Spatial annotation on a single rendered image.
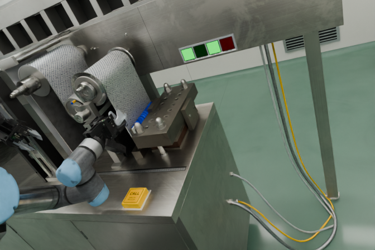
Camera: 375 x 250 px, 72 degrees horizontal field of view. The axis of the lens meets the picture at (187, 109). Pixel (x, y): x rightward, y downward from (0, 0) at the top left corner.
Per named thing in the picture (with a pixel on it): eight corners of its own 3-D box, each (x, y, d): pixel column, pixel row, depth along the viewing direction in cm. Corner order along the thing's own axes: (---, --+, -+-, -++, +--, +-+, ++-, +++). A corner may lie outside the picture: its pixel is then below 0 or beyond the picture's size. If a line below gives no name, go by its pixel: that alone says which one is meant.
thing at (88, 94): (84, 102, 100) (72, 86, 97) (87, 100, 101) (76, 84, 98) (97, 98, 96) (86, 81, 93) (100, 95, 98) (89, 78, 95)
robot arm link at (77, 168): (63, 190, 80) (47, 171, 76) (85, 164, 89) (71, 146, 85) (82, 190, 77) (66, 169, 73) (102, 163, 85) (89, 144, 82)
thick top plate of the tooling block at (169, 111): (138, 148, 104) (131, 136, 101) (170, 97, 135) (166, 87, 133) (172, 145, 97) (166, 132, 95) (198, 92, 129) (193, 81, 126)
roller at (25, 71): (34, 99, 112) (13, 70, 105) (70, 73, 131) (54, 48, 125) (56, 93, 106) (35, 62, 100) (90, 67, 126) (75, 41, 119)
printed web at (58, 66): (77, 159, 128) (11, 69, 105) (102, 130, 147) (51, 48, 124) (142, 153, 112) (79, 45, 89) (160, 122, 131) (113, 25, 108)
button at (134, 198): (124, 208, 88) (120, 203, 87) (133, 192, 93) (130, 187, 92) (140, 208, 85) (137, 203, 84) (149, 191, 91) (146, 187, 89)
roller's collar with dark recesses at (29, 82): (23, 97, 104) (13, 83, 101) (34, 90, 108) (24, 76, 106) (33, 94, 101) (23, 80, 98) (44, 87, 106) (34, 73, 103)
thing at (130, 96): (129, 133, 107) (106, 95, 99) (150, 103, 125) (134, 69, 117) (129, 133, 107) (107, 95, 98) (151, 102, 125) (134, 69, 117)
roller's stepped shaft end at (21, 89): (10, 101, 98) (5, 94, 96) (23, 93, 102) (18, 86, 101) (15, 99, 96) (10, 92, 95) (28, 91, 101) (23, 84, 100)
